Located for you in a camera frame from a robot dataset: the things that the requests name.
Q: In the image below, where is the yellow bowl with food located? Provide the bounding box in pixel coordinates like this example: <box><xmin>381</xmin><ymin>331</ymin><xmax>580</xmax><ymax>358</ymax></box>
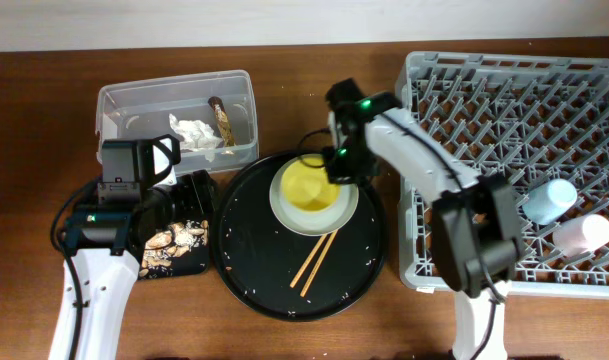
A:
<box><xmin>280</xmin><ymin>154</ymin><xmax>340</xmax><ymax>212</ymax></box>

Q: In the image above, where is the white tissue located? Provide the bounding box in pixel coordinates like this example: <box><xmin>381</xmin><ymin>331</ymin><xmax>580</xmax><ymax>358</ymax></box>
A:
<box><xmin>169</xmin><ymin>114</ymin><xmax>223</xmax><ymax>152</ymax></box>

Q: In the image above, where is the white plate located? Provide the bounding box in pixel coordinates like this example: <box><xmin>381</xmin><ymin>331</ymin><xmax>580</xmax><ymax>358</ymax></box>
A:
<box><xmin>269</xmin><ymin>155</ymin><xmax>359</xmax><ymax>236</ymax></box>

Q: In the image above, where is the wooden chopstick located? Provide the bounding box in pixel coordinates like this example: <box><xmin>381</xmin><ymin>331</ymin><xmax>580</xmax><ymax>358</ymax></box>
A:
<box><xmin>300</xmin><ymin>230</ymin><xmax>338</xmax><ymax>297</ymax></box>
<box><xmin>289</xmin><ymin>233</ymin><xmax>328</xmax><ymax>288</ymax></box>

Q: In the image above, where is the light blue cup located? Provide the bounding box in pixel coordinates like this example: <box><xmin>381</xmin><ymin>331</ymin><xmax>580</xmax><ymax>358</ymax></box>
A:
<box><xmin>522</xmin><ymin>179</ymin><xmax>578</xmax><ymax>225</ymax></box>

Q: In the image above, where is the pink cup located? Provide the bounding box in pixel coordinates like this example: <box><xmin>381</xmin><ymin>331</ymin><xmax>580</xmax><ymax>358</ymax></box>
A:
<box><xmin>553</xmin><ymin>214</ymin><xmax>609</xmax><ymax>257</ymax></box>

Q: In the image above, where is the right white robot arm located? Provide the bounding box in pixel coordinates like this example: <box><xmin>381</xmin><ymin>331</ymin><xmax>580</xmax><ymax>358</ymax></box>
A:
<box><xmin>322</xmin><ymin>79</ymin><xmax>525</xmax><ymax>359</ymax></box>

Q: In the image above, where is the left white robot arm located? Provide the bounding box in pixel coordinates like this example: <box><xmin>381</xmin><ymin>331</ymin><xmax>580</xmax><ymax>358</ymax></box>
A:
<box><xmin>49</xmin><ymin>170</ymin><xmax>217</xmax><ymax>359</ymax></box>

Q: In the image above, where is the grey dishwasher rack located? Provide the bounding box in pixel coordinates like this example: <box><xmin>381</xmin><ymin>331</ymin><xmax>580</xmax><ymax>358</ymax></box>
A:
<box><xmin>396</xmin><ymin>52</ymin><xmax>609</xmax><ymax>300</ymax></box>

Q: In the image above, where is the rectangular black tray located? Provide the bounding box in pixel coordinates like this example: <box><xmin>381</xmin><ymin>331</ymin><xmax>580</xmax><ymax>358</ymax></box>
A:
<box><xmin>133</xmin><ymin>189</ymin><xmax>213</xmax><ymax>280</ymax></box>

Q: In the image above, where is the pile of food scraps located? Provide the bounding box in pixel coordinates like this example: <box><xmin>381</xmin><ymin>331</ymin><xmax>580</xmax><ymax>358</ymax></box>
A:
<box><xmin>138</xmin><ymin>220</ymin><xmax>210</xmax><ymax>280</ymax></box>

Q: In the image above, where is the clear plastic bin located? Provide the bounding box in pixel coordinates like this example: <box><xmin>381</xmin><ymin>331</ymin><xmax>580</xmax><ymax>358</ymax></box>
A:
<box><xmin>95</xmin><ymin>70</ymin><xmax>259</xmax><ymax>175</ymax></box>

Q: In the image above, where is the round black tray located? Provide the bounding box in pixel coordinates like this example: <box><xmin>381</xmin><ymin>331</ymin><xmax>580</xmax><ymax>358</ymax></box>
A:
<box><xmin>209</xmin><ymin>152</ymin><xmax>388</xmax><ymax>321</ymax></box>

